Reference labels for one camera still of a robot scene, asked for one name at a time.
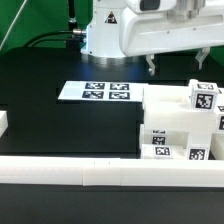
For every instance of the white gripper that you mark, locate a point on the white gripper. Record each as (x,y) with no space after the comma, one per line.
(161,26)

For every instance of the white tagged cube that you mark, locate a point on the white tagged cube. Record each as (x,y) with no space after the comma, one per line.
(203,95)

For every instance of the white chair back frame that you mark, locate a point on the white chair back frame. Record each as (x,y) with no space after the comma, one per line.
(167,108)

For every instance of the white chair seat part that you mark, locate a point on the white chair seat part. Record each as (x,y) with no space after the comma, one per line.
(202,125)

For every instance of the white right fence bar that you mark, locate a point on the white right fence bar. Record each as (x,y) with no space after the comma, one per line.
(218,147)

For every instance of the white fence bar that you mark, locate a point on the white fence bar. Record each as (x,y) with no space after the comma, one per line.
(3,122)
(110,172)
(218,147)

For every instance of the white marker base sheet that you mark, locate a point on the white marker base sheet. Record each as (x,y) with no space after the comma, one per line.
(102,91)

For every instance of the black vertical pole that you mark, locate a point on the black vertical pole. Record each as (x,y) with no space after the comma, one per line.
(71,11)

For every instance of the white front fence bar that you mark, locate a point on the white front fence bar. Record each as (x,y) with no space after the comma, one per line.
(110,172)

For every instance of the white left fence bar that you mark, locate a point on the white left fence bar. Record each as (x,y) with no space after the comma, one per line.
(3,122)

